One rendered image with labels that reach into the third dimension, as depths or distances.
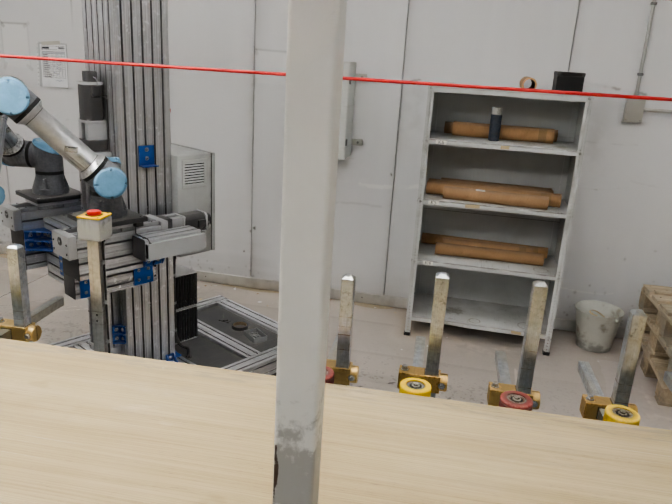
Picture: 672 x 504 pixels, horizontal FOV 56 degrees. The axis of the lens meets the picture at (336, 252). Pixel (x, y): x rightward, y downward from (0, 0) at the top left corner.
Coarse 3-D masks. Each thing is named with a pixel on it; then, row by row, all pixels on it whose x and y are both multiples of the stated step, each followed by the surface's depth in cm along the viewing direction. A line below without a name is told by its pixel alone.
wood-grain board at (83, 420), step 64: (0, 384) 150; (64, 384) 152; (128, 384) 154; (192, 384) 155; (256, 384) 157; (0, 448) 127; (64, 448) 128; (128, 448) 130; (192, 448) 131; (256, 448) 132; (384, 448) 135; (448, 448) 136; (512, 448) 137; (576, 448) 139; (640, 448) 140
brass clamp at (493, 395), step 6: (498, 384) 175; (504, 384) 175; (510, 384) 175; (492, 390) 172; (498, 390) 172; (504, 390) 172; (510, 390) 172; (516, 390) 172; (534, 390) 173; (492, 396) 172; (498, 396) 172; (534, 396) 171; (492, 402) 173; (498, 402) 172; (534, 402) 170; (534, 408) 172
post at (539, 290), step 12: (540, 288) 162; (540, 300) 163; (528, 312) 167; (540, 312) 164; (528, 324) 165; (540, 324) 165; (528, 336) 166; (528, 348) 167; (528, 360) 168; (528, 372) 169; (516, 384) 174; (528, 384) 170
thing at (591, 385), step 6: (582, 366) 191; (588, 366) 191; (582, 372) 188; (588, 372) 187; (582, 378) 188; (588, 378) 184; (594, 378) 184; (588, 384) 180; (594, 384) 180; (588, 390) 180; (594, 390) 177; (600, 390) 177; (600, 408) 168; (600, 414) 166; (600, 420) 165
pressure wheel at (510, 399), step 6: (504, 396) 157; (510, 396) 158; (516, 396) 157; (522, 396) 158; (528, 396) 158; (504, 402) 155; (510, 402) 154; (516, 402) 155; (522, 402) 155; (528, 402) 155; (516, 408) 153; (522, 408) 153; (528, 408) 154
